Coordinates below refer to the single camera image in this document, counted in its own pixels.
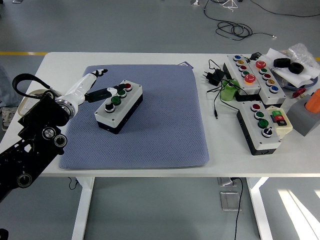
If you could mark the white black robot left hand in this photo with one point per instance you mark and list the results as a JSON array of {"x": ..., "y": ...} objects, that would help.
[{"x": 77, "y": 91}]

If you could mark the four-button control box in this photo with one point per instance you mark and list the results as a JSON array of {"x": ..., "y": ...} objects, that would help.
[
  {"x": 125, "y": 110},
  {"x": 271, "y": 143}
]

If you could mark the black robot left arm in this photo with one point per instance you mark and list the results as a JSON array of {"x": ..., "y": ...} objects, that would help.
[{"x": 37, "y": 120}]

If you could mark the five-button box, black base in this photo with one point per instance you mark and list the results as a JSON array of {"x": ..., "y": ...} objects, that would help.
[{"x": 252, "y": 87}]

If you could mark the five-button box, grey base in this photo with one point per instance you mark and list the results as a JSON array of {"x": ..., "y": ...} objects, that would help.
[{"x": 275, "y": 97}]

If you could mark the four-button control box, scuffed base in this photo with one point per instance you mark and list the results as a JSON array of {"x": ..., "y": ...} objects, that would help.
[{"x": 271, "y": 143}]

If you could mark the cream shallow tray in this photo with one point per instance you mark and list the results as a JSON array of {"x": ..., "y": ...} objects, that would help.
[{"x": 21, "y": 108}]

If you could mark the grey-blue textured mat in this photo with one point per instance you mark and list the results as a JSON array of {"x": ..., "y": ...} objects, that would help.
[{"x": 162, "y": 125}]

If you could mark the purple card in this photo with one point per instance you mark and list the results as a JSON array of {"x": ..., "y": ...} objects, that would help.
[{"x": 187, "y": 65}]

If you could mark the white table leg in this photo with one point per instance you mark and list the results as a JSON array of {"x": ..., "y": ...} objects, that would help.
[
  {"x": 82, "y": 212},
  {"x": 260, "y": 212}
]

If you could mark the black power adapter plug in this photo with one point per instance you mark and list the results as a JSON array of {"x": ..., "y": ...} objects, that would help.
[{"x": 216, "y": 76}]

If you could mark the grey stand foot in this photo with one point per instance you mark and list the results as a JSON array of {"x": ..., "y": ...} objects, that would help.
[{"x": 195, "y": 2}]

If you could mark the green plastic cylinder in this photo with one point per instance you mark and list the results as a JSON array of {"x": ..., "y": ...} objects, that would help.
[{"x": 227, "y": 93}]

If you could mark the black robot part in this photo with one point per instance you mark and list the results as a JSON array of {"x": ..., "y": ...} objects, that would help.
[{"x": 3, "y": 234}]

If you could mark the grey floor socket box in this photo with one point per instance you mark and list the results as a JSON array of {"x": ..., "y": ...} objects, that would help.
[{"x": 225, "y": 182}]

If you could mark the small black device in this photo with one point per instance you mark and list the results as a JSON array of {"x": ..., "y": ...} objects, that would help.
[{"x": 256, "y": 55}]

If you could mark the grey floor socket plate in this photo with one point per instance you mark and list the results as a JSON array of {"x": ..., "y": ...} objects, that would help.
[{"x": 228, "y": 201}]

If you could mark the red valve knob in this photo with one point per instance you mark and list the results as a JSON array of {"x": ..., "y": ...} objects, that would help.
[{"x": 298, "y": 93}]

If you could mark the grey wedge block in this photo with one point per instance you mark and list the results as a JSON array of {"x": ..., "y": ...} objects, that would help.
[{"x": 300, "y": 120}]

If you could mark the clear bubble wrap bag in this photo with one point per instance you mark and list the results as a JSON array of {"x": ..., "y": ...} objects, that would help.
[{"x": 300, "y": 52}]

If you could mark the white foam sheet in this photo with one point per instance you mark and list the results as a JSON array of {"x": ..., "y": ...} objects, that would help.
[{"x": 305, "y": 77}]

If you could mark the orange cylinder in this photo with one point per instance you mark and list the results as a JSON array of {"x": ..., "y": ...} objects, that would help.
[{"x": 313, "y": 102}]

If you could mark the cream small switch box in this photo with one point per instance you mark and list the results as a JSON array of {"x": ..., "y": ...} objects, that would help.
[{"x": 285, "y": 128}]

